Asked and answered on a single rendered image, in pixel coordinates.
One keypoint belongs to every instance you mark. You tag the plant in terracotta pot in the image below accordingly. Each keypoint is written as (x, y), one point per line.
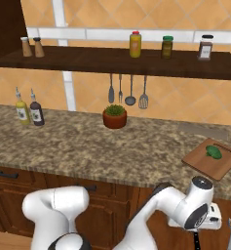
(114, 118)

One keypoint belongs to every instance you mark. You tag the brown wooden cupboard door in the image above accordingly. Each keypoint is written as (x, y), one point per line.
(100, 221)
(9, 208)

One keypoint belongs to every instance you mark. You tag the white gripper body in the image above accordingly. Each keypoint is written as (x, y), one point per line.
(176, 223)

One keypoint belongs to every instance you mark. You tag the black lidded spice jar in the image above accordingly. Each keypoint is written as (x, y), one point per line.
(205, 49)

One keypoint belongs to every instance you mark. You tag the white topped shaker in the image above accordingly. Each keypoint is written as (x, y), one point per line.
(26, 49)

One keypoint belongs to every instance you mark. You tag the dark sauce bottle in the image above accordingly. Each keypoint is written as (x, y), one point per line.
(37, 114)

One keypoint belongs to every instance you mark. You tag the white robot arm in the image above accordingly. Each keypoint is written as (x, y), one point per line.
(165, 205)

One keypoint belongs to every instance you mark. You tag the dark wooden shelf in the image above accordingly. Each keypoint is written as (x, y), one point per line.
(120, 63)

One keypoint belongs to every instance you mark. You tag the wooden cutting board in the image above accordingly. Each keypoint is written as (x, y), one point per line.
(214, 166)

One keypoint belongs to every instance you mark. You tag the yellow bottle red cap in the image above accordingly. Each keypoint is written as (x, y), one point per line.
(135, 45)

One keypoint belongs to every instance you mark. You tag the grey hanging ladle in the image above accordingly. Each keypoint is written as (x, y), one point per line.
(130, 100)

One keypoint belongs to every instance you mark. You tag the brown wooden drawer front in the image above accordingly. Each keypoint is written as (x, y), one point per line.
(26, 179)
(113, 188)

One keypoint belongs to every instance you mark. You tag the dark wooden wall cupboard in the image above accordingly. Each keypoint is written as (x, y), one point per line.
(5, 26)

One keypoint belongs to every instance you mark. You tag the grey hanging slotted spatula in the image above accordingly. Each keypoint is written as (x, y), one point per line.
(143, 101)

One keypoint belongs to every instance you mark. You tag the grey hanging spoon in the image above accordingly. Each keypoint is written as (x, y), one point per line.
(111, 94)

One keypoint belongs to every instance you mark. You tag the green broccoli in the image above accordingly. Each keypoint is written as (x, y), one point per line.
(213, 152)

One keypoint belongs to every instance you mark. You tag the black topped shaker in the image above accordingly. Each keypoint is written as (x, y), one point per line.
(39, 49)

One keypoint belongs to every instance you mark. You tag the yellow oil bottle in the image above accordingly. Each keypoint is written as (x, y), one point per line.
(22, 112)

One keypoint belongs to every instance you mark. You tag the grey hanging fork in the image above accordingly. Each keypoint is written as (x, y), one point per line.
(120, 91)

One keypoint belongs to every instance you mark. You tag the green lidded jar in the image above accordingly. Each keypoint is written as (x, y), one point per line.
(167, 48)

